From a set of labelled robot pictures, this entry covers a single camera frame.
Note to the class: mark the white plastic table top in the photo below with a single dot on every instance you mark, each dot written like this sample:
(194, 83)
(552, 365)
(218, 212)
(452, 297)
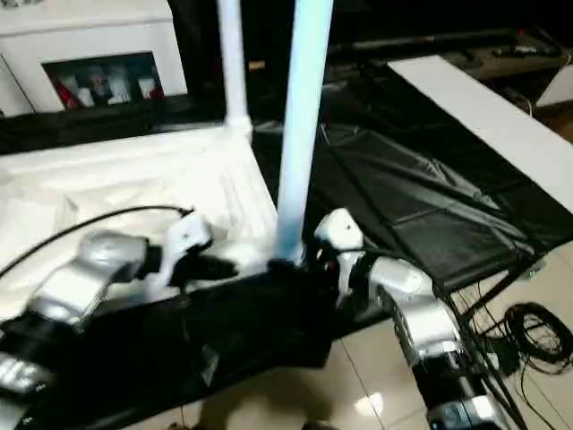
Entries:
(134, 179)

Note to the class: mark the white plastic table leg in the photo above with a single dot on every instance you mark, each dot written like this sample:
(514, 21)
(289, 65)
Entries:
(300, 134)
(233, 58)

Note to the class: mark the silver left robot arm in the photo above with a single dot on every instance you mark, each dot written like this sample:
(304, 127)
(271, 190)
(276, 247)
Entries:
(71, 291)

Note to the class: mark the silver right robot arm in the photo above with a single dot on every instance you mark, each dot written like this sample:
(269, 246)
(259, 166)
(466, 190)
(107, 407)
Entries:
(425, 322)

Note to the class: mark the black plastic mat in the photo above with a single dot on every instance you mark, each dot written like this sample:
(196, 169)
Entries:
(425, 179)

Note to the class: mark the white mug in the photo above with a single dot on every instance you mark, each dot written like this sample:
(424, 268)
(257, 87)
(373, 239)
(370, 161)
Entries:
(145, 87)

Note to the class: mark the small tan label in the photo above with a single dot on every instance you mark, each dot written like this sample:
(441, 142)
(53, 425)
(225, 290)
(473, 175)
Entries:
(256, 65)

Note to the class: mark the white printed carton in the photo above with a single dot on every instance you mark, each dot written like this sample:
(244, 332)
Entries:
(117, 87)

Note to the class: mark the black electronic box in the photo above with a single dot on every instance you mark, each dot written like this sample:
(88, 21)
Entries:
(538, 271)

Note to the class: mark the small white cup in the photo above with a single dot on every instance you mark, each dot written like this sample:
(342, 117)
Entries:
(85, 96)

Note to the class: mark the tall black cabinet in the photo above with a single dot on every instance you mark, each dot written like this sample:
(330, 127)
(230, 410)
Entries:
(197, 54)

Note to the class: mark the white flat board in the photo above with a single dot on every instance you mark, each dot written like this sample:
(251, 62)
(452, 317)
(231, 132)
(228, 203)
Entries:
(492, 116)

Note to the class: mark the small red figure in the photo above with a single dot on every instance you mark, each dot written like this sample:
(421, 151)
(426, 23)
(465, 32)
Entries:
(67, 96)

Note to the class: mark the black horizontal bar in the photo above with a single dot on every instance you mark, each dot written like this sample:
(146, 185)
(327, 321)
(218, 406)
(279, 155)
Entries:
(403, 44)

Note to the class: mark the white cabinet with glass doors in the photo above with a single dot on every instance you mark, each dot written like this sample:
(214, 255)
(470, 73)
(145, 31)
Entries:
(89, 31)

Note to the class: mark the black remote control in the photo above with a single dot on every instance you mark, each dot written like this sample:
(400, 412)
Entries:
(528, 49)

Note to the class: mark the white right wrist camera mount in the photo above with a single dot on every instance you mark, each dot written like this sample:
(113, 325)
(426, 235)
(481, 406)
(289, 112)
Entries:
(340, 230)

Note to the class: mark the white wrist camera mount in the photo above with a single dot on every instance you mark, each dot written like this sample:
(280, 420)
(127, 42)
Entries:
(340, 230)
(188, 233)

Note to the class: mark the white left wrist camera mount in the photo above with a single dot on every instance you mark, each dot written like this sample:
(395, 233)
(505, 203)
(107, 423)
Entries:
(188, 233)

